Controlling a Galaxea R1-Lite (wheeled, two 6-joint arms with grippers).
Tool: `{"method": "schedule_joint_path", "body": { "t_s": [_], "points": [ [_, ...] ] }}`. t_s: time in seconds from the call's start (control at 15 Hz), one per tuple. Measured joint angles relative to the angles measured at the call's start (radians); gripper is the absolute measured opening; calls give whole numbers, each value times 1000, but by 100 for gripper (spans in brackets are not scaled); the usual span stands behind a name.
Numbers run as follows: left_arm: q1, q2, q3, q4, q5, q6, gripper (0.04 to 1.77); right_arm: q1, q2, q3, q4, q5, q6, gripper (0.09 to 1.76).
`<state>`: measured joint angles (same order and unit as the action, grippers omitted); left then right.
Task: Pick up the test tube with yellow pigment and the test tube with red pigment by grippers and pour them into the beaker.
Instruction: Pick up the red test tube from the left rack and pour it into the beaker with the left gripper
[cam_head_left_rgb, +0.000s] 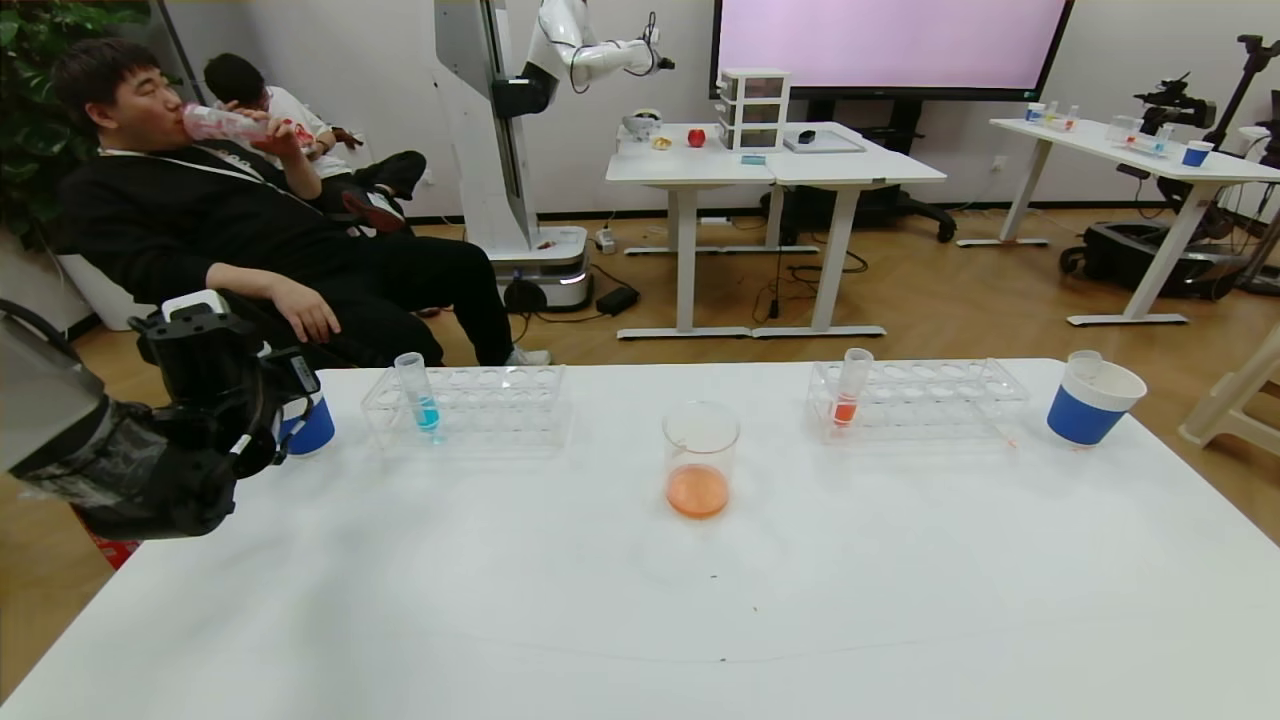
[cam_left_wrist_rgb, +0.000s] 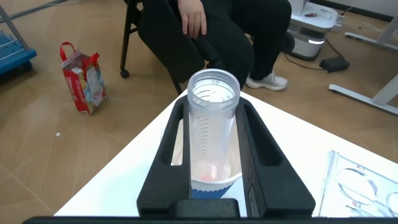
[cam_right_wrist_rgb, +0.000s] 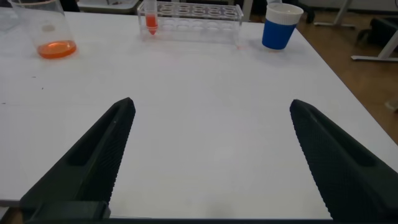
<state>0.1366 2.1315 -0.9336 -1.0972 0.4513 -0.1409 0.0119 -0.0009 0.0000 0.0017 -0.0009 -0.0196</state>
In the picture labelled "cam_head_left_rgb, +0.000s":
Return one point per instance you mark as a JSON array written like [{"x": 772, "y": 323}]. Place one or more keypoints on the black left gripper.
[{"x": 302, "y": 374}]

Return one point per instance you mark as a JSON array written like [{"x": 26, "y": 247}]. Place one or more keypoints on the yellow pigment test tube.
[{"x": 1082, "y": 362}]

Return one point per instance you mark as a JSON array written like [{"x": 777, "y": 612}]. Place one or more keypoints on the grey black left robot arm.
[{"x": 150, "y": 470}]

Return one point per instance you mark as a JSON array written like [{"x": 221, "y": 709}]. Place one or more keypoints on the blue pigment test tube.
[{"x": 426, "y": 408}]

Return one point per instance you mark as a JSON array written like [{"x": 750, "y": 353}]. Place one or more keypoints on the clear acrylic test tube rack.
[
  {"x": 930, "y": 405},
  {"x": 1060, "y": 122},
  {"x": 490, "y": 412},
  {"x": 1152, "y": 148}
]

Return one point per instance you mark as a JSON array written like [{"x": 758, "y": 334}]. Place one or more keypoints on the clear glass beaker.
[
  {"x": 698, "y": 480},
  {"x": 1122, "y": 128}
]

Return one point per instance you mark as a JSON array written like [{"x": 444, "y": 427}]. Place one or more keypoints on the red pigment test tube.
[{"x": 847, "y": 405}]

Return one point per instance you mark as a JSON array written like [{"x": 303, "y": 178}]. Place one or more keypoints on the blue white paper cup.
[
  {"x": 1035, "y": 113},
  {"x": 1197, "y": 156},
  {"x": 312, "y": 432},
  {"x": 1088, "y": 420}
]

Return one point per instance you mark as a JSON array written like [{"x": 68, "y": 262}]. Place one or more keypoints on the man in black clothes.
[{"x": 200, "y": 220}]

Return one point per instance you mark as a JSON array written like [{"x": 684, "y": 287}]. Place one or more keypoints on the white planter pot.
[{"x": 100, "y": 295}]

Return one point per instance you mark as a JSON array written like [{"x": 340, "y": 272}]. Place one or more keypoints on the red paper shopping bag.
[{"x": 115, "y": 552}]

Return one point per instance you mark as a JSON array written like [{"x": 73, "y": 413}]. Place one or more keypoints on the pink drink cup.
[{"x": 225, "y": 123}]

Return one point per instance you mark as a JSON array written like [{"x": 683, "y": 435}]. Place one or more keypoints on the man in white t-shirt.
[{"x": 290, "y": 110}]

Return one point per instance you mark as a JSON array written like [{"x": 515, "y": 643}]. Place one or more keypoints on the white humanoid robot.
[{"x": 500, "y": 150}]

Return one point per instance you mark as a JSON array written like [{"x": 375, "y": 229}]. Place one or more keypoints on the black power adapter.
[{"x": 618, "y": 300}]

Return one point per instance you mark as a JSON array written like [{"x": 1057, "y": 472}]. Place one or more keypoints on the white power strip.
[{"x": 606, "y": 240}]

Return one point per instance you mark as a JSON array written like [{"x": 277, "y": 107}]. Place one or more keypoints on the green potted plant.
[{"x": 25, "y": 130}]

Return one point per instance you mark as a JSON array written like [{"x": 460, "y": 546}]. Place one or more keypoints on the white bowl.
[{"x": 642, "y": 127}]

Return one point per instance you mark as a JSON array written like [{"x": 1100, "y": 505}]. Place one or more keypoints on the white double office desk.
[{"x": 700, "y": 165}]

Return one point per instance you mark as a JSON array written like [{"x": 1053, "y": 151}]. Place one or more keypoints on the clear desktop drawer unit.
[{"x": 755, "y": 110}]

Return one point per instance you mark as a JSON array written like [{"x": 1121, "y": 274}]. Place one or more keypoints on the grey flat tray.
[{"x": 838, "y": 143}]

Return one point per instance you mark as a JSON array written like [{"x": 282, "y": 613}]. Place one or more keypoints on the black display stand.
[{"x": 880, "y": 205}]

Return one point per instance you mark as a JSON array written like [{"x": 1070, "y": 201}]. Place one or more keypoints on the black wheeled robot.
[{"x": 1130, "y": 260}]

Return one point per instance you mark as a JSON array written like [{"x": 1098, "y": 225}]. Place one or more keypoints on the beige plastic stool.
[{"x": 1235, "y": 400}]

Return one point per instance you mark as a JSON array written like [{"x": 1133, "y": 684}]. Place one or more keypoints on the white long office desk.
[{"x": 1230, "y": 170}]

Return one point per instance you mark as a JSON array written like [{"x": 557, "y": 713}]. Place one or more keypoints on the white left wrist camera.
[{"x": 195, "y": 305}]

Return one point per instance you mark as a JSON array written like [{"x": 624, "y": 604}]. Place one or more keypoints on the large wall display screen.
[{"x": 900, "y": 50}]

